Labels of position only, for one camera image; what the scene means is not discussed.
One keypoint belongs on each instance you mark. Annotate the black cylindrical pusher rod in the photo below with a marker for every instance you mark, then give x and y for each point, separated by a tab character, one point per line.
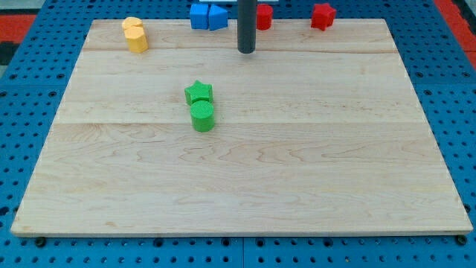
246	26

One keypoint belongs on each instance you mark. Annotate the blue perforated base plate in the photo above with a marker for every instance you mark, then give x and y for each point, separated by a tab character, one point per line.
35	79

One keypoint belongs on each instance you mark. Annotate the red star block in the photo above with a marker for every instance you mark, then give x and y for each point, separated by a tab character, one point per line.
322	16

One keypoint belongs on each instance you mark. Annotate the green star block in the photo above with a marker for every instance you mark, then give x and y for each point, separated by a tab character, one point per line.
198	92

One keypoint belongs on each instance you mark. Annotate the red cylinder block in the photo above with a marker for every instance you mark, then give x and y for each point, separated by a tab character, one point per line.
264	16

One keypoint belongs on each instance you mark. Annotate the green cylinder block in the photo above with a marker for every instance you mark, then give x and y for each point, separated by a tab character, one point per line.
202	116

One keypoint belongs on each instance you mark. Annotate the yellow heart block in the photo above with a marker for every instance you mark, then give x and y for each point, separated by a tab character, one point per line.
131	22

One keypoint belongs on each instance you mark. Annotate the blue cube block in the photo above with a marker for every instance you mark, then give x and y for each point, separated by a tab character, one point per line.
199	16

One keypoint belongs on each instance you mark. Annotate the blue triangle block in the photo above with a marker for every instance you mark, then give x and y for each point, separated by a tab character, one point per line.
217	18

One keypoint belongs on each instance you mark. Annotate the light wooden board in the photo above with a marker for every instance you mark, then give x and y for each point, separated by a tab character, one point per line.
317	134

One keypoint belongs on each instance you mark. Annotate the yellow hexagon block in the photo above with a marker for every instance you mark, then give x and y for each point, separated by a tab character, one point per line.
136	39

